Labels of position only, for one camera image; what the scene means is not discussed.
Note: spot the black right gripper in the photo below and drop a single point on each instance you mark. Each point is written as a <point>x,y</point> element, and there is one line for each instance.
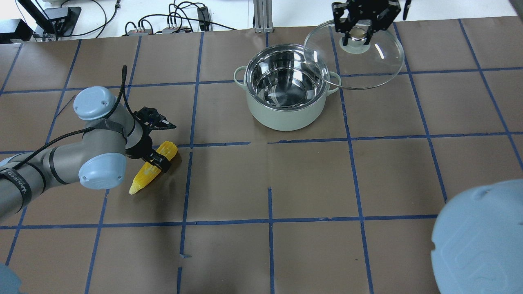
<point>361,13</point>

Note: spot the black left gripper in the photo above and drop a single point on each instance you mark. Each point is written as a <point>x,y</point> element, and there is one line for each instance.
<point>141,147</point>

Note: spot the yellow corn cob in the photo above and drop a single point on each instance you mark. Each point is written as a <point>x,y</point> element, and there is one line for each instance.
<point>148,172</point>

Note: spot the glass pot lid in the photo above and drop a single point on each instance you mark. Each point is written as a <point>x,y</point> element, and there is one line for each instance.
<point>354,66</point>

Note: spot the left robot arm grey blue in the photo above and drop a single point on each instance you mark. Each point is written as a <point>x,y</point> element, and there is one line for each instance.
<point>112,134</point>

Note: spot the pale green cooking pot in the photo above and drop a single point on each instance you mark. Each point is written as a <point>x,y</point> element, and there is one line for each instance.
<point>286,86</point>

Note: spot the aluminium frame post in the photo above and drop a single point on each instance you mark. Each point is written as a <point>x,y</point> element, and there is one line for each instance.
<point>263,16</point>

